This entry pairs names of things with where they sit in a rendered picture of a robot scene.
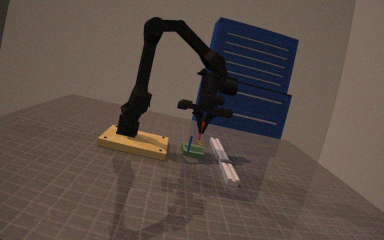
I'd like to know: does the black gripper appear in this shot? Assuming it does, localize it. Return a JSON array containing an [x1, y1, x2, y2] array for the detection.
[[177, 87, 233, 134]]

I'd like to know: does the green tray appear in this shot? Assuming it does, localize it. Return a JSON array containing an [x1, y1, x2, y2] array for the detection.
[[181, 142, 205, 159]]

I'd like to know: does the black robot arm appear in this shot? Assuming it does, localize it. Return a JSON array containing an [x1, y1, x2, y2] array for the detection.
[[116, 17, 238, 138]]

